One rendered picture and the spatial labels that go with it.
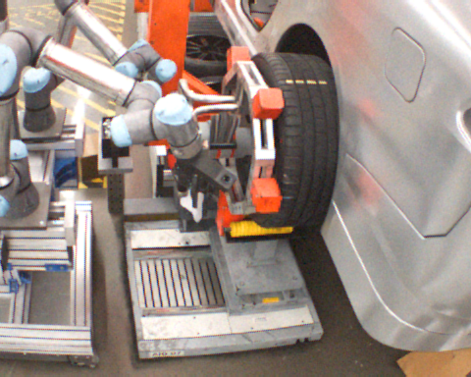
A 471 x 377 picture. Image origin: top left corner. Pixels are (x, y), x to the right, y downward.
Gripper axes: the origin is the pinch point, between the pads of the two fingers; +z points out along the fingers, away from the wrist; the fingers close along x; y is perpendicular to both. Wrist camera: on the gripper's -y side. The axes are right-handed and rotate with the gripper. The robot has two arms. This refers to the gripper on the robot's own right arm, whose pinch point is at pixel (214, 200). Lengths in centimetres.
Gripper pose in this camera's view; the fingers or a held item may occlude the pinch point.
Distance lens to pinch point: 134.7
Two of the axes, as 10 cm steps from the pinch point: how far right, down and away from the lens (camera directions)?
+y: -8.5, -2.8, 4.4
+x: -4.8, 7.4, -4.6
